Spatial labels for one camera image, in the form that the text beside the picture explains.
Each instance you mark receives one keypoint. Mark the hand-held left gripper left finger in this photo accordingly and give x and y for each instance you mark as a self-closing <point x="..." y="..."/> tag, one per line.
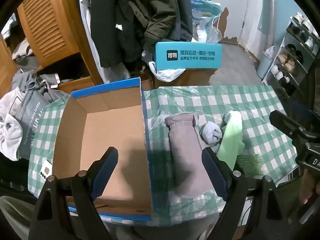
<point x="105" y="172"/>

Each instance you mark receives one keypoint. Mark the white hanging garment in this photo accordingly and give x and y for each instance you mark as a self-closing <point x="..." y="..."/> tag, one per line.
<point x="111" y="75"/>

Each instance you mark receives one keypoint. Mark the white towel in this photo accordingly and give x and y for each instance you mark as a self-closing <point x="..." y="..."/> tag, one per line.
<point x="8" y="135"/>

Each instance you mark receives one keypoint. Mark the green checkered tablecloth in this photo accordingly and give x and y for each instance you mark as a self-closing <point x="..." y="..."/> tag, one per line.
<point x="250" y="100"/>

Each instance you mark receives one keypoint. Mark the black coat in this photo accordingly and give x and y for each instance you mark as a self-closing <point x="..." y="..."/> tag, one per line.
<point x="110" y="17"/>

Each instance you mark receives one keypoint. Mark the light blue sock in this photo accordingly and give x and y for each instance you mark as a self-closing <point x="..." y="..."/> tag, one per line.
<point x="211" y="133"/>

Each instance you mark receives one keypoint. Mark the light green cloth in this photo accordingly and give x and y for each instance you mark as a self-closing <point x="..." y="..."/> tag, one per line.
<point x="231" y="140"/>

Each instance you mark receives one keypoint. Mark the blue plastic bag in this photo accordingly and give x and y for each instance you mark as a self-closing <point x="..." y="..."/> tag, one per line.
<point x="202" y="7"/>

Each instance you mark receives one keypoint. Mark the light blue bin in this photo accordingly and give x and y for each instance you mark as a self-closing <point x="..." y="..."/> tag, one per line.
<point x="266" y="65"/>

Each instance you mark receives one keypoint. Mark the blue cardboard box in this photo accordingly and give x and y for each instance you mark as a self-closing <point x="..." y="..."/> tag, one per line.
<point x="112" y="130"/>

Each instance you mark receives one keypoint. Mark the group of shoes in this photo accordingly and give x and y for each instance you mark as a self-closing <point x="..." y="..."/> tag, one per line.
<point x="290" y="62"/>

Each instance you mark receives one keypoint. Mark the grey long sock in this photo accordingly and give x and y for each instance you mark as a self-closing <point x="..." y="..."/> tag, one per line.
<point x="185" y="155"/>

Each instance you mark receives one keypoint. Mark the grey printed bag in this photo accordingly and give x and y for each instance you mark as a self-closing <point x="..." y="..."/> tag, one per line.
<point x="32" y="120"/>

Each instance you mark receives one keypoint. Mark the white plastic bag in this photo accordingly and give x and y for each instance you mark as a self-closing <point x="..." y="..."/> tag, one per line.
<point x="165" y="73"/>

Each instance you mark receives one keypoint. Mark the light grey cloth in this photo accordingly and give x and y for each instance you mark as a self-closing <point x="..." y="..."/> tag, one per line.
<point x="12" y="217"/>

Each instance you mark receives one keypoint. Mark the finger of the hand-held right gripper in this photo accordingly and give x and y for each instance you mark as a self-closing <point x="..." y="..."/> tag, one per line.
<point x="302" y="108"/>
<point x="287" y="125"/>

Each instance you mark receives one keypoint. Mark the wooden louvered door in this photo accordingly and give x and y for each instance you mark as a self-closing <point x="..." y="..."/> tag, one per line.
<point x="47" y="22"/>

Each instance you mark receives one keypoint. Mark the white door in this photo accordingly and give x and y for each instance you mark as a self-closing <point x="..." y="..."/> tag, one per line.
<point x="252" y="12"/>

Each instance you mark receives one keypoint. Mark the teal printed box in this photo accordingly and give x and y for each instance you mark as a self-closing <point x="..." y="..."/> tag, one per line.
<point x="190" y="55"/>

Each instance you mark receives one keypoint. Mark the brown cardboard box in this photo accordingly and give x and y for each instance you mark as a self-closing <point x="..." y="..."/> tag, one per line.
<point x="190" y="78"/>

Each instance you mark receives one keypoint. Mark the metal shoe rack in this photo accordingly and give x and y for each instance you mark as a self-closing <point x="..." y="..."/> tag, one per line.
<point x="287" y="42"/>

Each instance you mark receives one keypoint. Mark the white smartphone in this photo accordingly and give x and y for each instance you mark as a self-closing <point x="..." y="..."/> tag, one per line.
<point x="46" y="172"/>

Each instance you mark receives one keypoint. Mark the person's right hand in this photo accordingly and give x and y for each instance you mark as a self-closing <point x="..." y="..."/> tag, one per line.
<point x="307" y="187"/>

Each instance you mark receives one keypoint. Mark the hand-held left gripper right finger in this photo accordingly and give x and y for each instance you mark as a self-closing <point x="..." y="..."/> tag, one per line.
<point x="215" y="172"/>

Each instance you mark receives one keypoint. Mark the wooden wardrobe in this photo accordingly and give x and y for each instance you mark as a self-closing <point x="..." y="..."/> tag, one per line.
<point x="75" y="85"/>

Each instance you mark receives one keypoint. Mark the olive green jacket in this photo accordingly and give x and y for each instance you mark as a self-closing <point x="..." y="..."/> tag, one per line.
<point x="160" y="10"/>

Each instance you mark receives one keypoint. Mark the grey clothes pile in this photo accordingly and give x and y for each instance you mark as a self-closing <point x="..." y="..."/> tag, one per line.
<point x="30" y="82"/>

